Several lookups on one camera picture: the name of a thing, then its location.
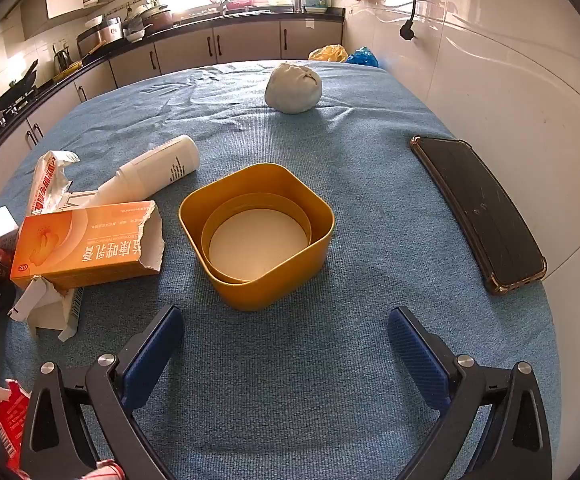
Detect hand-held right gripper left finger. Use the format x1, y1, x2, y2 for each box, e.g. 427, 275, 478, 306
20, 304, 185, 480

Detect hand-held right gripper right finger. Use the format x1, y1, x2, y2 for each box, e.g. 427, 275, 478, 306
387, 306, 553, 480

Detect long white torn carton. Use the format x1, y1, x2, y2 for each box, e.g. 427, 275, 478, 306
8, 190, 101, 343

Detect red torn packet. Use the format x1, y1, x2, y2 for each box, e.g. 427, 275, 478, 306
0, 380, 33, 471

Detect orange medicine box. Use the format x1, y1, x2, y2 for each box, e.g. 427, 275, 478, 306
10, 200, 165, 290

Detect white red printed wrapper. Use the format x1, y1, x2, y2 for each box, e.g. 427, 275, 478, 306
26, 150, 81, 216

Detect white plastic bottle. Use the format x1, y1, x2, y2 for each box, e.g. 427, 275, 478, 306
87, 134, 201, 208

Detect grey cloth ball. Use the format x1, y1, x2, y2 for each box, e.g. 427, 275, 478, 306
265, 61, 323, 115

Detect blue tablecloth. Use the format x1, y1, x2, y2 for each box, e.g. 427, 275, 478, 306
0, 60, 563, 480

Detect yellow plastic container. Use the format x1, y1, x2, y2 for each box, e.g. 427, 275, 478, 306
178, 162, 335, 312

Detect round yellow white tin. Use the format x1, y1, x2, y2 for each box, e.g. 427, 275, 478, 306
201, 192, 313, 282

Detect black smartphone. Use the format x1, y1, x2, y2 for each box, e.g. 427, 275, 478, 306
410, 135, 548, 297

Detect gas stove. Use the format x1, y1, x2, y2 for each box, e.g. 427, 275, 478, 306
0, 87, 38, 153

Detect black wok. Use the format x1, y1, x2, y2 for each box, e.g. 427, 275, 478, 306
0, 60, 39, 111

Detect yellow tray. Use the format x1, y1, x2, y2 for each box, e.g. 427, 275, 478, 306
52, 60, 83, 83

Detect blue plastic bag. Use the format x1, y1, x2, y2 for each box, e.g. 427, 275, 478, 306
345, 46, 379, 68

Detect yellow plastic bag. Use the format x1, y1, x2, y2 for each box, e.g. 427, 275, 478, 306
308, 44, 349, 63

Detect steel rice cooker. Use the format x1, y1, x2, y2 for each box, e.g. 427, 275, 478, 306
77, 16, 124, 56

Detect grey lower kitchen cabinets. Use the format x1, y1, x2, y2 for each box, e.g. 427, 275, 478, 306
0, 19, 345, 201

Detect brown cooking pot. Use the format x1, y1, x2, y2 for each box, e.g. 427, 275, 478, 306
142, 7, 175, 33

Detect black kitchen countertop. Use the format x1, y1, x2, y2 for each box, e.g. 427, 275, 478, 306
0, 6, 345, 171

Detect steel kitchen sink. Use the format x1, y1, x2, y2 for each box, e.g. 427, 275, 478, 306
180, 2, 295, 17

